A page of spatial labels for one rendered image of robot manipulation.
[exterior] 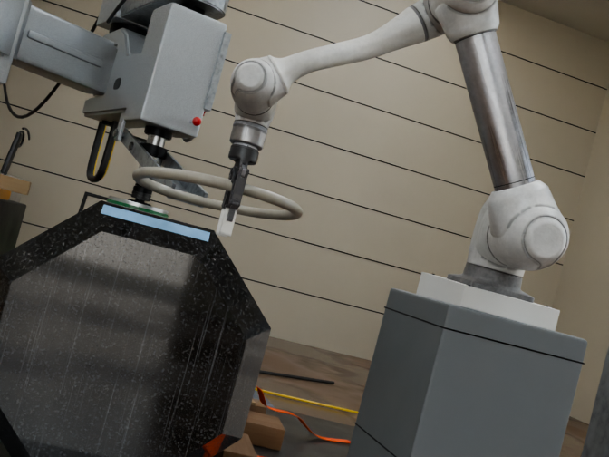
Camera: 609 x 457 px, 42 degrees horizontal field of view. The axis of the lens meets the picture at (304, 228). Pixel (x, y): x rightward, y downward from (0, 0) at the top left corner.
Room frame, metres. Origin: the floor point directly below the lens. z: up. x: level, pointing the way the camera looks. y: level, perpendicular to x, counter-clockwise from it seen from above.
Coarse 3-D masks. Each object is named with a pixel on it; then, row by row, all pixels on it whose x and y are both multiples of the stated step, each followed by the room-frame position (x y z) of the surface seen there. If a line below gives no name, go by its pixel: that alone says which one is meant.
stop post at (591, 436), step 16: (608, 352) 1.10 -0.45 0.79; (608, 368) 1.09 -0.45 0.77; (608, 384) 1.08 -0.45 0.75; (608, 400) 1.07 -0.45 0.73; (592, 416) 1.10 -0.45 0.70; (608, 416) 1.06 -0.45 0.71; (592, 432) 1.09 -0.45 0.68; (608, 432) 1.05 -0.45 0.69; (592, 448) 1.08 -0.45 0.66; (608, 448) 1.04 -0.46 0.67
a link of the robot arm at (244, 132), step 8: (240, 128) 2.02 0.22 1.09; (248, 128) 2.01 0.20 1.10; (256, 128) 2.02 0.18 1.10; (264, 128) 2.03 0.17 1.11; (232, 136) 2.03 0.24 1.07; (240, 136) 2.01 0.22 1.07; (248, 136) 2.01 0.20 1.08; (256, 136) 2.02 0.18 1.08; (264, 136) 2.04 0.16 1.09; (248, 144) 2.02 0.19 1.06; (256, 144) 2.02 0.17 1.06
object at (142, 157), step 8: (112, 136) 2.95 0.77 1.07; (128, 136) 2.91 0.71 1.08; (128, 144) 2.89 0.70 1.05; (136, 144) 2.81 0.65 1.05; (136, 152) 2.79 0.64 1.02; (144, 152) 2.71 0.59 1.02; (168, 152) 2.86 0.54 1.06; (144, 160) 2.69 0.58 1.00; (152, 160) 2.62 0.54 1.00; (168, 160) 2.82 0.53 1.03; (176, 160) 2.77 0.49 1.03; (176, 168) 2.73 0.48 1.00; (168, 184) 2.45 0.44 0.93; (176, 184) 2.42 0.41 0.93; (184, 184) 2.64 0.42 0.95; (192, 184) 2.58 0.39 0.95; (192, 192) 2.56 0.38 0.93; (200, 192) 2.50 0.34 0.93
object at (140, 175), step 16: (144, 176) 2.12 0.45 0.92; (160, 176) 2.07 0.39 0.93; (176, 176) 2.04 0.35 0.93; (192, 176) 2.03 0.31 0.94; (208, 176) 2.03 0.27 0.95; (160, 192) 2.39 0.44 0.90; (176, 192) 2.42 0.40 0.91; (256, 192) 2.05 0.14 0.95; (272, 192) 2.09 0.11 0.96; (208, 208) 2.49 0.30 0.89; (240, 208) 2.47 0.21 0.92; (256, 208) 2.46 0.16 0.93; (288, 208) 2.14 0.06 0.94
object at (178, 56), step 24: (168, 24) 2.69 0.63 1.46; (192, 24) 2.73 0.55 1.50; (216, 24) 2.77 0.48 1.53; (144, 48) 2.83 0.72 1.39; (168, 48) 2.70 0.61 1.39; (192, 48) 2.74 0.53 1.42; (216, 48) 2.78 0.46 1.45; (144, 72) 2.76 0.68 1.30; (168, 72) 2.71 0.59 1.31; (192, 72) 2.75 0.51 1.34; (144, 96) 2.70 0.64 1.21; (168, 96) 2.72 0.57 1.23; (192, 96) 2.76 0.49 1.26; (144, 120) 2.70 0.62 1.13; (168, 120) 2.73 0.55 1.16
